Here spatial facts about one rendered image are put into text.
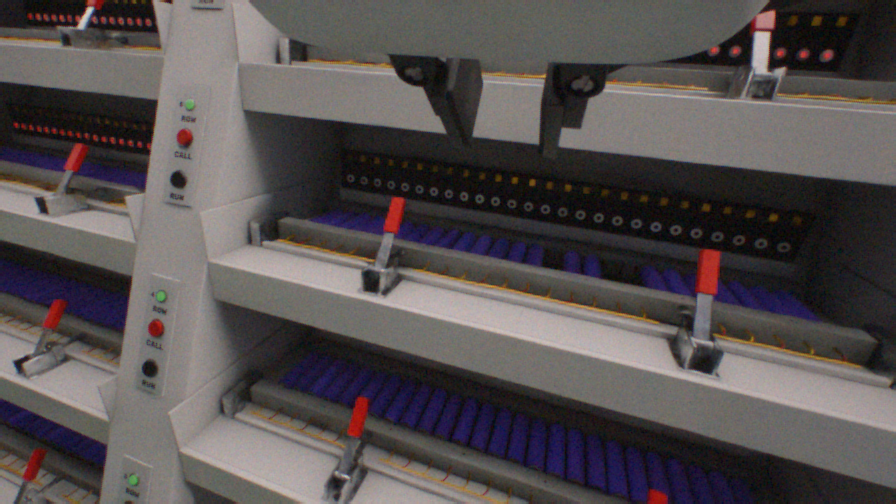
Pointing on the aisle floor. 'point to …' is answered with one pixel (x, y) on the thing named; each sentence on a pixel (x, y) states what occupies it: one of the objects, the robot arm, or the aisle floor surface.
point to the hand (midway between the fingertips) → (507, 91)
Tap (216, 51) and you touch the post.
